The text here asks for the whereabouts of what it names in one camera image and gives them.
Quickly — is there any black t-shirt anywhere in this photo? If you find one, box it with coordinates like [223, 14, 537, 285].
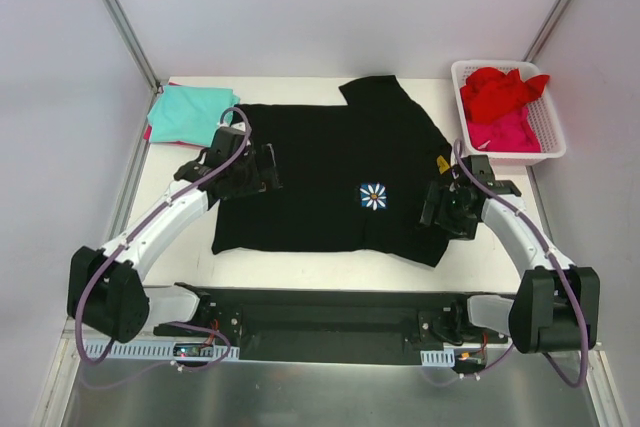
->
[211, 76, 452, 267]

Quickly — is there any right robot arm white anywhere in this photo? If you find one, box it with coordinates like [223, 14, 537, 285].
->
[420, 155, 600, 354]

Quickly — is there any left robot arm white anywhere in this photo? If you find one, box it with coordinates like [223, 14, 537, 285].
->
[67, 126, 281, 343]

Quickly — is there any folded teal t-shirt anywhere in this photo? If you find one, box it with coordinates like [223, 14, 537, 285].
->
[144, 84, 240, 147]

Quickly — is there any magenta t-shirt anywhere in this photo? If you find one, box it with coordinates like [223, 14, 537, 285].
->
[467, 107, 542, 153]

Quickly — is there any red t-shirt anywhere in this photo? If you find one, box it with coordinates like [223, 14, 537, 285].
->
[460, 67, 550, 124]

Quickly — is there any white plastic basket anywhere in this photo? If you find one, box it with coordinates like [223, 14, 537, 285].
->
[451, 60, 566, 165]

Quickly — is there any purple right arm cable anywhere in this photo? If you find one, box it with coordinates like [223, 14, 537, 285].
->
[452, 140, 591, 388]

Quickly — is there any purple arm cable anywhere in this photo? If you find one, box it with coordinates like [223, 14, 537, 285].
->
[75, 106, 251, 393]
[452, 140, 591, 388]

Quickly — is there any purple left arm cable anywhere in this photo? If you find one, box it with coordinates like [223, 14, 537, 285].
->
[75, 106, 251, 393]

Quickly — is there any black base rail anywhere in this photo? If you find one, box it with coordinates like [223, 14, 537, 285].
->
[95, 285, 551, 366]

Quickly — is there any left aluminium frame post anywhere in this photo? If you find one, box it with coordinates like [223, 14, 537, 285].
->
[102, 0, 161, 92]

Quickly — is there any aluminium frame post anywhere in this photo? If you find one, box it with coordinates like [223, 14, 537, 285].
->
[517, 0, 575, 64]
[102, 0, 161, 92]

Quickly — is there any right aluminium frame post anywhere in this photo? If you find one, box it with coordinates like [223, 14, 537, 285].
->
[517, 0, 575, 64]

